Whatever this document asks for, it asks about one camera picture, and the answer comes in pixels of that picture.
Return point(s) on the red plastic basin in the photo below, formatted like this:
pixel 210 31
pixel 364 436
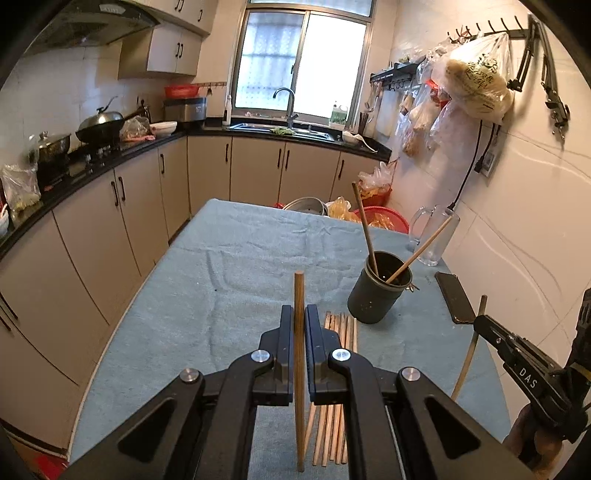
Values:
pixel 397 224

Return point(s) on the steel kitchen sink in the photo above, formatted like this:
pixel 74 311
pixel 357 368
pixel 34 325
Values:
pixel 258 127

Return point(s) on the black hook rail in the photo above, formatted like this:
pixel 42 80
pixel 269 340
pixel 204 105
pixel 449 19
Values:
pixel 517 31

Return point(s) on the clear plastic bag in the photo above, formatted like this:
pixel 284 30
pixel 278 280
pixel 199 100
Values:
pixel 21 189

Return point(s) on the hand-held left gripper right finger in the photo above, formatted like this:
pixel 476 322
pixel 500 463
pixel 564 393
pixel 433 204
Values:
pixel 310 355

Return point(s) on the black folding wall bracket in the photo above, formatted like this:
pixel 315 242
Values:
pixel 549 69

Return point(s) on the red object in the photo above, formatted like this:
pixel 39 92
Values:
pixel 46 466

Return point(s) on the beige wall cabinets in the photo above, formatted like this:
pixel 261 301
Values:
pixel 171 50

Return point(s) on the blue table cloth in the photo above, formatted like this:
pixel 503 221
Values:
pixel 231 286

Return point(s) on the kitchen window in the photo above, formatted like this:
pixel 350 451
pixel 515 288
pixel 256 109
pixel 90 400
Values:
pixel 268 60

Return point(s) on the person's right hand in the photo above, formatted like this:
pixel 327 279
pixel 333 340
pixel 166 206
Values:
pixel 515 436

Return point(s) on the light wooden chopstick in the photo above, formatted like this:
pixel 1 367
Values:
pixel 425 247
pixel 300 295
pixel 364 226

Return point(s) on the small utensil hook strip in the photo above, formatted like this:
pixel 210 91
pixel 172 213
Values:
pixel 212 84

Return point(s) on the black smartphone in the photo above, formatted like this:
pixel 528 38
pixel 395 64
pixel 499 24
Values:
pixel 455 295

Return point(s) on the black wok with lid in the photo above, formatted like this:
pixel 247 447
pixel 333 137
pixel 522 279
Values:
pixel 99 124

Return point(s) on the beige base cabinets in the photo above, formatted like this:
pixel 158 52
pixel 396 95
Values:
pixel 92 240

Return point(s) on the red basket with bags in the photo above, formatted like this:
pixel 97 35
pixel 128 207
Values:
pixel 376 184

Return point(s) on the white bowl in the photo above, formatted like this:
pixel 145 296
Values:
pixel 162 128

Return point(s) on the dark green chopstick holder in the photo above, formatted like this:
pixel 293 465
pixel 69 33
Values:
pixel 369 300

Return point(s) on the black countertop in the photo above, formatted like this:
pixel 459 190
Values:
pixel 83 177

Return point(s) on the range hood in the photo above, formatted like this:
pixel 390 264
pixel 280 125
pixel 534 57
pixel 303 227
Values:
pixel 92 23

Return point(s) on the curved wooden chopstick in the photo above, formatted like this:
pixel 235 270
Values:
pixel 466 364

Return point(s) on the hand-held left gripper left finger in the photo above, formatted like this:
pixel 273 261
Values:
pixel 290 355

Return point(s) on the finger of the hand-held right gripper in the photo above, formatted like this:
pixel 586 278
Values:
pixel 526 369

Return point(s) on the green bottle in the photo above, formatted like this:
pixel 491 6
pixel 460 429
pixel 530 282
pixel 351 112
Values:
pixel 338 116

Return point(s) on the hanging plastic bags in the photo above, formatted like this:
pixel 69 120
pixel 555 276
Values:
pixel 418 124

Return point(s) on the wall socket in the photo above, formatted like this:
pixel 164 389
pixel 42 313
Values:
pixel 488 159

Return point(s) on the crumpled plastic bag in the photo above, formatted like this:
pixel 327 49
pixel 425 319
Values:
pixel 135 128

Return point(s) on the dark kitchen faucet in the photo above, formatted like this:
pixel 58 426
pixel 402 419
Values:
pixel 292 110

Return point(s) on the steel box appliance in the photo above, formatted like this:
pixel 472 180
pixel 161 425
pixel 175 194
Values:
pixel 184 110

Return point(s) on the row of wooden chopsticks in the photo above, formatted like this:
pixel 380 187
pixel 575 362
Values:
pixel 341 328

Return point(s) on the black wall shelf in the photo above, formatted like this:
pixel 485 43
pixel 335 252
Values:
pixel 397 74

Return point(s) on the red plastic basket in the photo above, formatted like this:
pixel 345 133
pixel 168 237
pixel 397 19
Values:
pixel 182 91

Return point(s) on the yellow plastic bag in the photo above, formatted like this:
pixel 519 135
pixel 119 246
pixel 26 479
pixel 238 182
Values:
pixel 340 210

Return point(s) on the clear glass pitcher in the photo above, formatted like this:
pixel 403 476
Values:
pixel 447 247

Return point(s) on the plastic bag of bread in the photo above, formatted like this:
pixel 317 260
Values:
pixel 480 83

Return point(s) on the white dish with ladle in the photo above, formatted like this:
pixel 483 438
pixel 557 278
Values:
pixel 352 137

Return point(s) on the gas stove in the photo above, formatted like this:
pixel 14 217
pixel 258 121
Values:
pixel 90 159

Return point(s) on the metal pot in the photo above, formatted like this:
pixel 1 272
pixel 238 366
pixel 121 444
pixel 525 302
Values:
pixel 304 205

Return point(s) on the dark utensil stand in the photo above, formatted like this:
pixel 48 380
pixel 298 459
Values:
pixel 363 123

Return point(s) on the steel pot with lid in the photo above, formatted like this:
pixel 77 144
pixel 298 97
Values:
pixel 53 147

